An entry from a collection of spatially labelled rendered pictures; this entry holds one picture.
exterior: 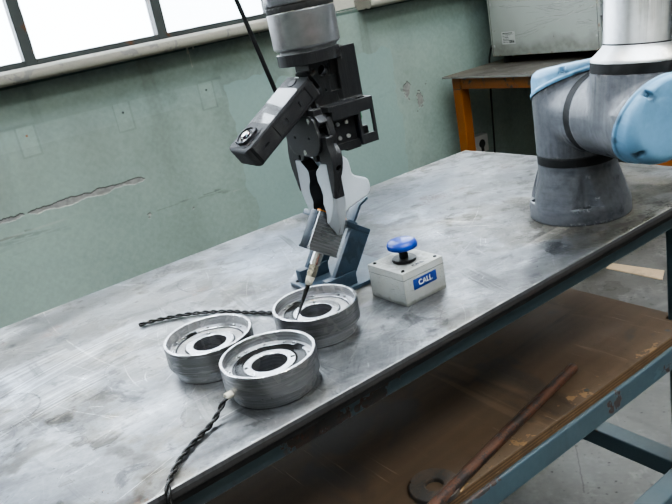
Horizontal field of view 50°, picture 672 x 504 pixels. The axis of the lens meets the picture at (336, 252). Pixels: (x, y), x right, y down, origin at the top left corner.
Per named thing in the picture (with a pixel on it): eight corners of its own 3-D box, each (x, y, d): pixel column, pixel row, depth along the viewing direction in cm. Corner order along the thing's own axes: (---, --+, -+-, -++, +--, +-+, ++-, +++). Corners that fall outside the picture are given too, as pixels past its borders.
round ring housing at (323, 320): (379, 325, 87) (374, 294, 85) (310, 361, 81) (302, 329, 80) (329, 305, 95) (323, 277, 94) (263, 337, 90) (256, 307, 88)
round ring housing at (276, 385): (282, 352, 85) (275, 322, 83) (342, 376, 77) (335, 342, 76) (209, 394, 78) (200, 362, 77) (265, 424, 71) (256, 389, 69)
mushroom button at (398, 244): (405, 282, 91) (399, 246, 90) (385, 276, 94) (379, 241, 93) (428, 271, 93) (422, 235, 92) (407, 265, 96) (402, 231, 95)
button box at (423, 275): (408, 307, 90) (402, 272, 88) (372, 295, 96) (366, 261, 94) (453, 284, 94) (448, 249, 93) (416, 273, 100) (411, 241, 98)
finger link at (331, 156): (352, 195, 80) (333, 118, 78) (341, 200, 79) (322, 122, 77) (330, 194, 84) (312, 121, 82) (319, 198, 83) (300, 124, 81)
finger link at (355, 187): (385, 223, 84) (367, 147, 82) (344, 240, 82) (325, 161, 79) (369, 222, 87) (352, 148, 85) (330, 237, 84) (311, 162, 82)
